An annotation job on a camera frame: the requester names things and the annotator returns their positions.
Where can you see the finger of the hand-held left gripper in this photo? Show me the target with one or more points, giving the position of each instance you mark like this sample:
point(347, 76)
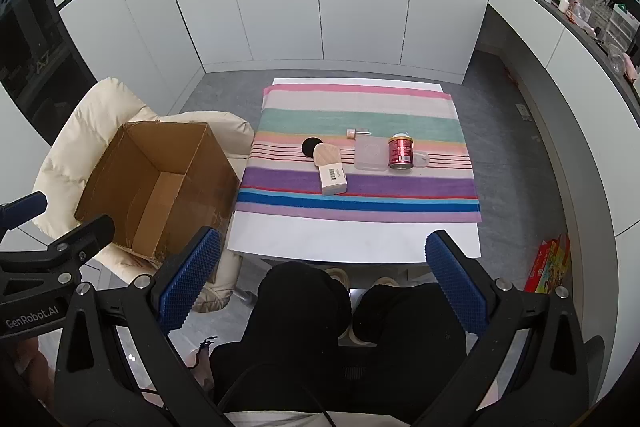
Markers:
point(80, 237)
point(22, 209)

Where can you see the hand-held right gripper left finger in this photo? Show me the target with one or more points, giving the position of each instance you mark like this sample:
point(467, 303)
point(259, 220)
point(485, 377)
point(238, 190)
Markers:
point(192, 274)

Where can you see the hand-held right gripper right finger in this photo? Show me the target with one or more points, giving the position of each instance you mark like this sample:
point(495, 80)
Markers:
point(455, 284)

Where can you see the brown cardboard box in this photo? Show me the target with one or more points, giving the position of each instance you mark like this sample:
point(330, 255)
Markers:
point(165, 197)

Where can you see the white round jar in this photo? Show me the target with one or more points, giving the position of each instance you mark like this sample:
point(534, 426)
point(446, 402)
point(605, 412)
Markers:
point(421, 159)

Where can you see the red tin can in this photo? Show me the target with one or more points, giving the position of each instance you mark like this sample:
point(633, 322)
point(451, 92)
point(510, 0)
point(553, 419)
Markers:
point(401, 152)

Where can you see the clear plastic container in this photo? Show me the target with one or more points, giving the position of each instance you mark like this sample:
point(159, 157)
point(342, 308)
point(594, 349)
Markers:
point(370, 154)

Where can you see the small white carton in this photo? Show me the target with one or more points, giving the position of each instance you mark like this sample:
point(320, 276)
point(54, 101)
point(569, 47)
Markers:
point(334, 182)

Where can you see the black round puff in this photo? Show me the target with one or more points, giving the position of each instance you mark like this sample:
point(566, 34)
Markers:
point(309, 146)

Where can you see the beige shoe insole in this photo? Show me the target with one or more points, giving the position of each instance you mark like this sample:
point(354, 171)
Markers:
point(326, 154)

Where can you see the small bottle with pink cap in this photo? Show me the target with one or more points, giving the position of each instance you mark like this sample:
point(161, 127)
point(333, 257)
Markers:
point(357, 133)

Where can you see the person's left hand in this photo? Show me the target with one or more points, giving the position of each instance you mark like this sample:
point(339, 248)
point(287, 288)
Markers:
point(32, 369)

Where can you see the beige slipper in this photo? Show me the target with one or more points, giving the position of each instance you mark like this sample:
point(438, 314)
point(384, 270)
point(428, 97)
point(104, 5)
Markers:
point(385, 281)
point(339, 276)

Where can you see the colourful box on floor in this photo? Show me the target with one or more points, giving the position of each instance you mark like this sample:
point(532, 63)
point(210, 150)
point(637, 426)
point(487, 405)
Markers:
point(550, 267)

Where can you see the white low table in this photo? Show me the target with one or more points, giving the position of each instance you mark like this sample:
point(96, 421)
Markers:
point(350, 242)

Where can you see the cream padded armchair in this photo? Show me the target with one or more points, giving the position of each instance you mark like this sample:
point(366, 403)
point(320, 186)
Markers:
point(95, 117)

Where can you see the black glass cabinet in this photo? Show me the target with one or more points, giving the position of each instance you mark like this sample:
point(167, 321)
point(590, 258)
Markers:
point(35, 57)

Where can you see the white floor socket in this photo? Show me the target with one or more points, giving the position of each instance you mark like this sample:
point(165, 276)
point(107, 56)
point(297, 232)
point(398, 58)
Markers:
point(522, 112)

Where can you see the striped colourful cloth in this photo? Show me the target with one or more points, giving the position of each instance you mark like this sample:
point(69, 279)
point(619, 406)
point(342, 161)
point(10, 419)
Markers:
point(350, 117)

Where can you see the white curved counter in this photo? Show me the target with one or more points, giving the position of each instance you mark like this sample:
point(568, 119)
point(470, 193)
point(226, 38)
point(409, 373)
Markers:
point(530, 22)

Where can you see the clear plastic organizer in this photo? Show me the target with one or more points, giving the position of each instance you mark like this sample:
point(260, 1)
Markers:
point(620, 27)

